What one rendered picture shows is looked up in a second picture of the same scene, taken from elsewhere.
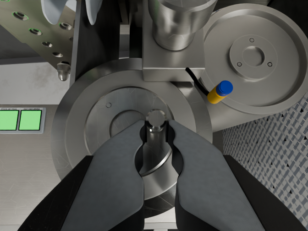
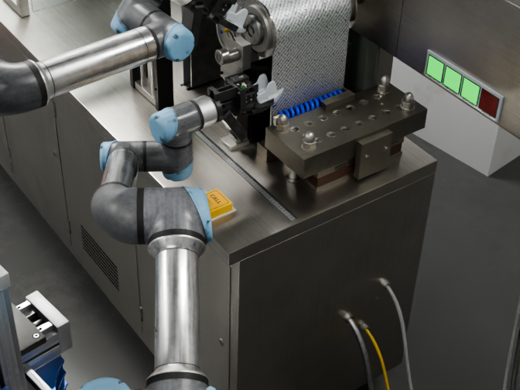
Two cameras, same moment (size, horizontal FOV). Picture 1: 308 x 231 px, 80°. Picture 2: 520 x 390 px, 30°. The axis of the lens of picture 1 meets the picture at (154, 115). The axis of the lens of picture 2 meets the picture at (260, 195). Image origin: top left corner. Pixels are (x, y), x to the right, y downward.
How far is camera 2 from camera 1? 2.32 m
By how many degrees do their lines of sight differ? 54
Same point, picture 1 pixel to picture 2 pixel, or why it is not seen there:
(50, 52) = (384, 115)
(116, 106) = (253, 39)
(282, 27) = (222, 40)
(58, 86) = not seen: outside the picture
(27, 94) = not seen: outside the picture
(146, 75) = (245, 44)
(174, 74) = (240, 40)
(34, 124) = (432, 62)
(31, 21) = (347, 124)
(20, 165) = (448, 28)
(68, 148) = (267, 32)
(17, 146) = (449, 48)
